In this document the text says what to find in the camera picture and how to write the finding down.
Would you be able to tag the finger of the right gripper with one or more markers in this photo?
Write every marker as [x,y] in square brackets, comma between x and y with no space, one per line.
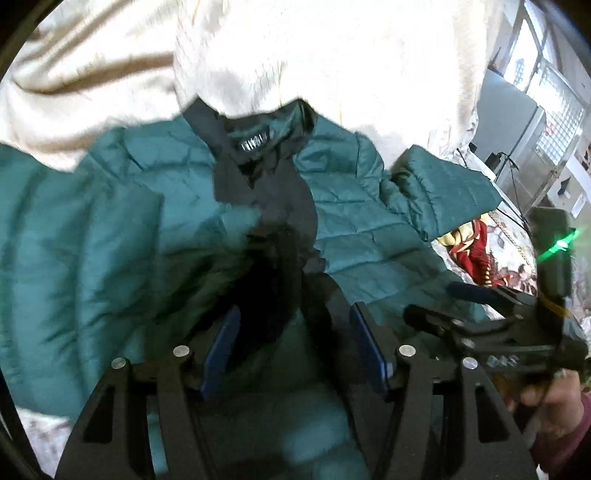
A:
[505,300]
[434,323]

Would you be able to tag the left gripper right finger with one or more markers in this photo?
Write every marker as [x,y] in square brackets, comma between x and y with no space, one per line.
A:
[431,418]

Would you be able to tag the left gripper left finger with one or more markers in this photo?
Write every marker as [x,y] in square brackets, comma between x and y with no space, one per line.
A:
[110,439]

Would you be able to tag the dark green quilted puffer jacket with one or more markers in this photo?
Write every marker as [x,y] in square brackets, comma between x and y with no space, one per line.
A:
[164,228]

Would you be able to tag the person's right hand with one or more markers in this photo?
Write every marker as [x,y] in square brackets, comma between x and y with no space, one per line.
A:
[558,402]

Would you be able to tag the red yellow floral cloth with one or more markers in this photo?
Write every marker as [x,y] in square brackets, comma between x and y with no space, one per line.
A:
[467,247]

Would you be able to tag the red and cream leaf blanket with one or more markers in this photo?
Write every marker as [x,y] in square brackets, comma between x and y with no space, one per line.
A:
[512,259]

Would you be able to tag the black power adapter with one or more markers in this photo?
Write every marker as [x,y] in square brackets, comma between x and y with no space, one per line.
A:
[494,161]

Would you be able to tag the grey cabinet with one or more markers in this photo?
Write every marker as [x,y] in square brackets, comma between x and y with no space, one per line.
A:
[509,121]

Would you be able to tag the beige patterned quilt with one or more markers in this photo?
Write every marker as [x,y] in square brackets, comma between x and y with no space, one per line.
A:
[401,72]

